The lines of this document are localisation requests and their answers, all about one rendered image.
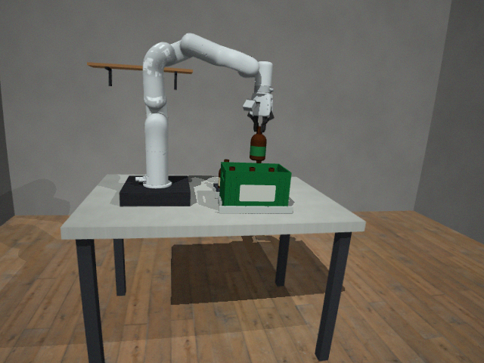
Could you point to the green crate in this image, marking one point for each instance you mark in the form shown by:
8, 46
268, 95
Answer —
243, 187

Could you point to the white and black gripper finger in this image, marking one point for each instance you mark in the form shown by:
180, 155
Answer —
265, 119
255, 120

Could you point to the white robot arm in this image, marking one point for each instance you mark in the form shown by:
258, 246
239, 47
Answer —
156, 125

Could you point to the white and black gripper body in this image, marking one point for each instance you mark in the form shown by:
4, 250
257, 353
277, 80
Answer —
265, 106

